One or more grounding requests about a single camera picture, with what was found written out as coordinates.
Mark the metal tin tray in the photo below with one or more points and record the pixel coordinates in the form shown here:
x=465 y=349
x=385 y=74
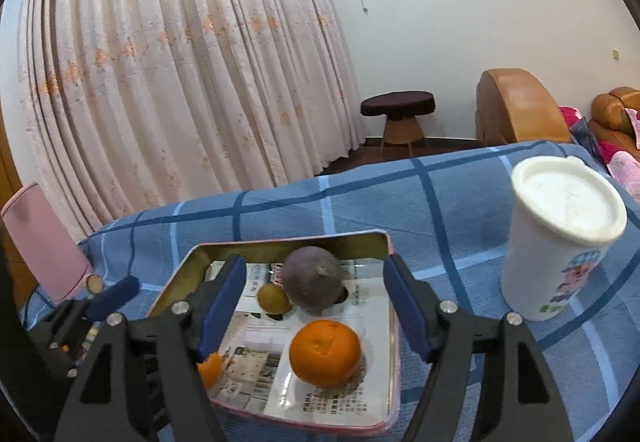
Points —
x=350 y=242

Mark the round dark stool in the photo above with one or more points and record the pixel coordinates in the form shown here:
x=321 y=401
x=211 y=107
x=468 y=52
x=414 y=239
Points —
x=397 y=102

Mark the round purple turnip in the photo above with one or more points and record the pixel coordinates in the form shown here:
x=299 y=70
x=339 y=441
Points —
x=312 y=279

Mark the pink floral blanket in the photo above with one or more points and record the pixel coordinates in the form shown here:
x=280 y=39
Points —
x=625 y=161

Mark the pink plastic bin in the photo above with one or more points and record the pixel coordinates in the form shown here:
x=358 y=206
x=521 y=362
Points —
x=40 y=242

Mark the brown leather sofa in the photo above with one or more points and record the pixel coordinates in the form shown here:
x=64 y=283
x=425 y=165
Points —
x=610 y=121

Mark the small orange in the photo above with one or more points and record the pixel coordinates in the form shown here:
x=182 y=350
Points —
x=210 y=369

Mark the brown leather armchair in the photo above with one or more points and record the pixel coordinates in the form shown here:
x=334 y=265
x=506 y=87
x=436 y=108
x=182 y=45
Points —
x=520 y=106

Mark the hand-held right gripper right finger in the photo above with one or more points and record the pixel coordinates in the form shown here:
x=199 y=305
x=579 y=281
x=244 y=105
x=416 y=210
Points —
x=407 y=307

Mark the large orange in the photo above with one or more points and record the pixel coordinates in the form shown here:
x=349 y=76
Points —
x=325 y=354

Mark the newspaper sheet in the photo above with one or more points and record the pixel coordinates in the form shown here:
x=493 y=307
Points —
x=325 y=402

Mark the blue plaid blanket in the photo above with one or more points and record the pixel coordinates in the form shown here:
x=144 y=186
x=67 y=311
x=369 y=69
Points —
x=350 y=202

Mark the pink floral curtain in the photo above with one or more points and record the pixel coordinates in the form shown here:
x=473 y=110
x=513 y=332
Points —
x=175 y=46

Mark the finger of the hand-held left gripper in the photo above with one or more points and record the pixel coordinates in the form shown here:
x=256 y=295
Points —
x=117 y=294

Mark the white lidded cup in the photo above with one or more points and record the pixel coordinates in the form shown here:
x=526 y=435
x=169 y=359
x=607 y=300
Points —
x=540 y=262

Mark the small green kiwi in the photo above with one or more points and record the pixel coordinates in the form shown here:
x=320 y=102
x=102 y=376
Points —
x=274 y=300

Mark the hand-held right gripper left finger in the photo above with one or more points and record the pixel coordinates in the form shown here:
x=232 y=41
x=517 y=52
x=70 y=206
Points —
x=222 y=307

